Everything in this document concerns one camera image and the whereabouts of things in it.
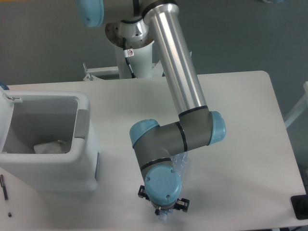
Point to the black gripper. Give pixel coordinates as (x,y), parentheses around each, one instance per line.
(181,204)

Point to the crushed clear plastic bottle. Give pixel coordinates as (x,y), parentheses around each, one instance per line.
(179,162)

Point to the white paper wrapper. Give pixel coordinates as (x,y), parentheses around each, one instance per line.
(54,147)

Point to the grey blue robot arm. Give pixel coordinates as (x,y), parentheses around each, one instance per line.
(197,125)

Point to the white open trash can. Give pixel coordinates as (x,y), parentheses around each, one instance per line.
(28,118)

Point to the black device at table edge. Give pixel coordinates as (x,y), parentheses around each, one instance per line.
(300,206)

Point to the black pen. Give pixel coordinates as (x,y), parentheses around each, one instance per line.
(5,194)

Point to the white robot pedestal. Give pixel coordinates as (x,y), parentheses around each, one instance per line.
(133,46)

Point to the white metal frame right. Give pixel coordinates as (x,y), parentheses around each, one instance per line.
(298,108)

